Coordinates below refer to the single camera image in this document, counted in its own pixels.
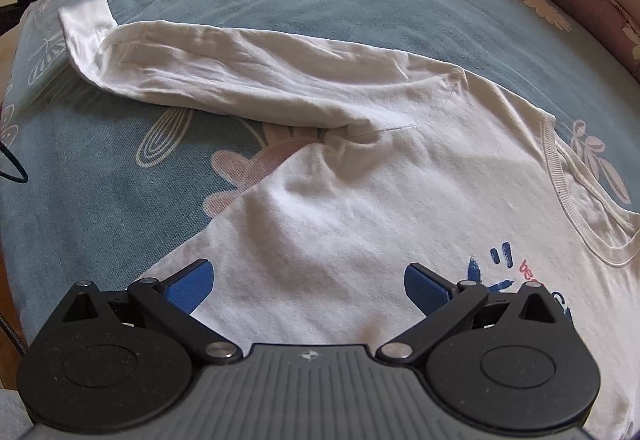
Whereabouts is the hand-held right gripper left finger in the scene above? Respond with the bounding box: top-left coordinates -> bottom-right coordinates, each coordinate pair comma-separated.
62,258 -> 242,364

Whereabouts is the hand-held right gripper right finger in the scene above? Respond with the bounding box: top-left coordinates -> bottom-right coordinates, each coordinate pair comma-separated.
377,263 -> 567,366

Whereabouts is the white printed sweatshirt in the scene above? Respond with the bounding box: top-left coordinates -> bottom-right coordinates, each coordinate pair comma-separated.
57,0 -> 640,440

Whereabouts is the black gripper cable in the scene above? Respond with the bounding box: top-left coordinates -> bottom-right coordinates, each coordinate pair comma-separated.
0,104 -> 29,184

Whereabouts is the braided black cable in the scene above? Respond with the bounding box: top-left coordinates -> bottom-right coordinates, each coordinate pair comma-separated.
0,310 -> 27,357

